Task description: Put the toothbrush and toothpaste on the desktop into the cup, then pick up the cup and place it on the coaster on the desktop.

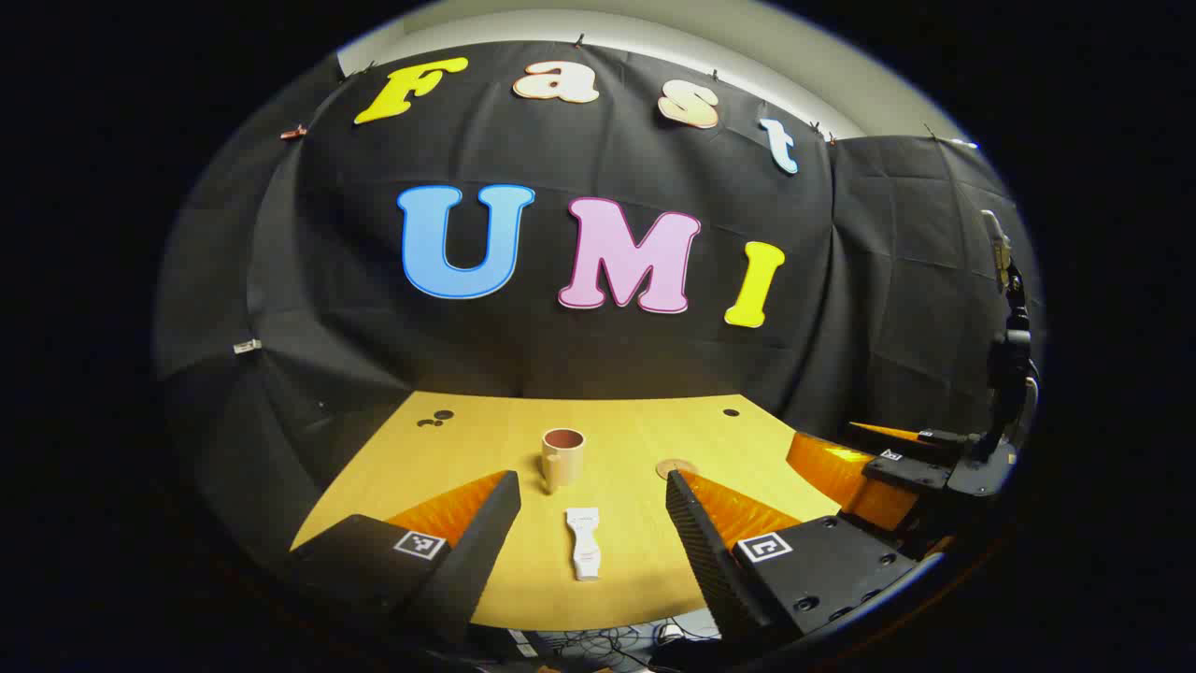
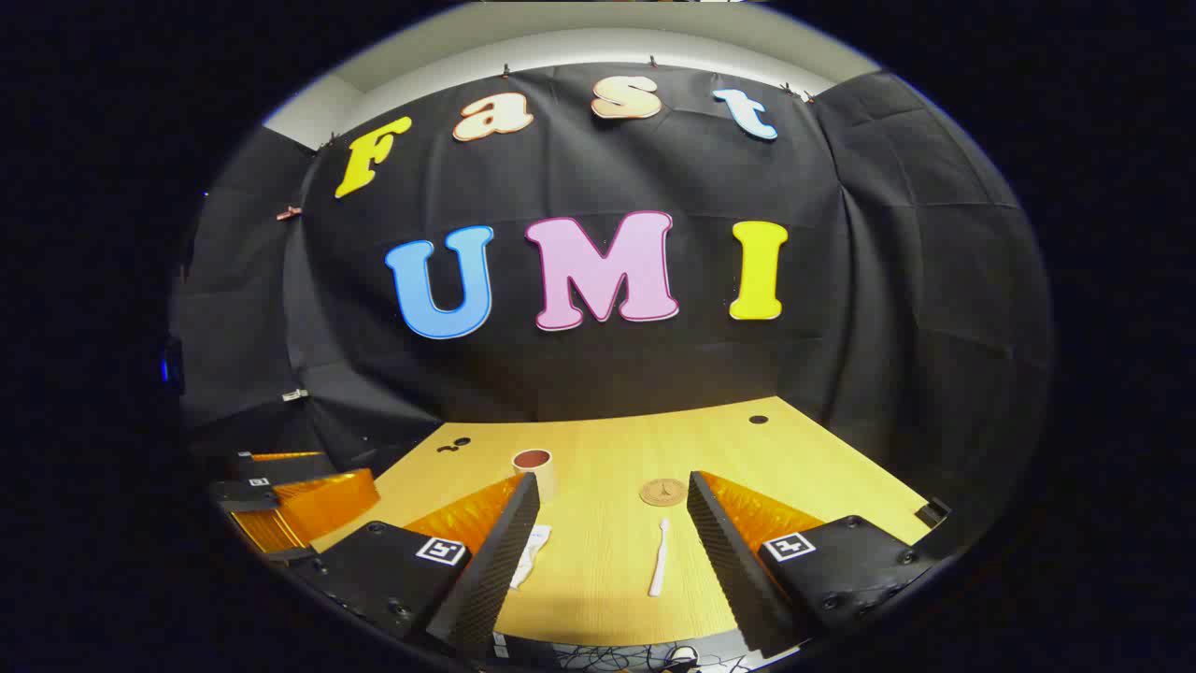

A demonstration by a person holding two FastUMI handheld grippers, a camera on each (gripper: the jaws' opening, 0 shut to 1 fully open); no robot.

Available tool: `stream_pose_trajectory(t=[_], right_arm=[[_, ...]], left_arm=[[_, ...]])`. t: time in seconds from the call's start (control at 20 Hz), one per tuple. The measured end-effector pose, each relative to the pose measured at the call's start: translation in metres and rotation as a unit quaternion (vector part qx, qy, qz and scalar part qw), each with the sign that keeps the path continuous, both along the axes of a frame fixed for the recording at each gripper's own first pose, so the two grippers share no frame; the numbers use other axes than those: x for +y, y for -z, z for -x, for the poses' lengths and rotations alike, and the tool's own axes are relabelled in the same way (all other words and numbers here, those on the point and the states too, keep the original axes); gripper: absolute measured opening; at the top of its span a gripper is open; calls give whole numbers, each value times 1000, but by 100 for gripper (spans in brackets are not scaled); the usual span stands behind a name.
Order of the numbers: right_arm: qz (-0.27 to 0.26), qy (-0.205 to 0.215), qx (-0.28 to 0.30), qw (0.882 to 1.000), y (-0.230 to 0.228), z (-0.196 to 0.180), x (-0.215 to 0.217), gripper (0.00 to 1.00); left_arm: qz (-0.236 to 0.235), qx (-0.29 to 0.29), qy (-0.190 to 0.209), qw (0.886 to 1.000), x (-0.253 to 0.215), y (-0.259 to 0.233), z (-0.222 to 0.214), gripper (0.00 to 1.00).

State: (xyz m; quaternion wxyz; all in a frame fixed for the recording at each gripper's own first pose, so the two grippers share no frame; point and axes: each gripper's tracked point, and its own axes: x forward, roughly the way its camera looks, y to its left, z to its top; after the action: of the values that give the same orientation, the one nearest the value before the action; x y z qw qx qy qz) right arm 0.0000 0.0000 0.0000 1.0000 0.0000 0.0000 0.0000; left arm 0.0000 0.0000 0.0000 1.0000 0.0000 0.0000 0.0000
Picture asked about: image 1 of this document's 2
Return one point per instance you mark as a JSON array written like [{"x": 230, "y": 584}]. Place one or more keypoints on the orange cloth clip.
[{"x": 292, "y": 133}]

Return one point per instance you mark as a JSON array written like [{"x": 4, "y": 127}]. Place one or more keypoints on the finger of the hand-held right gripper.
[
  {"x": 841, "y": 477},
  {"x": 939, "y": 436}
]

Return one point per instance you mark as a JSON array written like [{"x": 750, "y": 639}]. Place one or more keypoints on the wooden desktop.
[{"x": 617, "y": 439}]

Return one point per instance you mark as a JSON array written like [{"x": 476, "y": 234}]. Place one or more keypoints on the beige cup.
[{"x": 563, "y": 460}]

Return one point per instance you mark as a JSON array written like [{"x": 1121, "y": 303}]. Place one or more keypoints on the round cork coaster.
[{"x": 675, "y": 465}]

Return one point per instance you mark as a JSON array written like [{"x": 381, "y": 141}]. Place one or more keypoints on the white toothpaste tube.
[{"x": 583, "y": 542}]

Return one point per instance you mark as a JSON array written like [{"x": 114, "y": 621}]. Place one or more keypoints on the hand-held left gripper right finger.
[{"x": 705, "y": 551}]

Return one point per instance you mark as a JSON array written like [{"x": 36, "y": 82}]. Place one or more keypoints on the white cloth clip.
[{"x": 247, "y": 347}]

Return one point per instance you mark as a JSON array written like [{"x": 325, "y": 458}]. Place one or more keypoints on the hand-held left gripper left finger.
[{"x": 481, "y": 551}]

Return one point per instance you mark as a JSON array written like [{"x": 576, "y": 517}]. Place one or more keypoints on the black backdrop cloth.
[{"x": 561, "y": 355}]

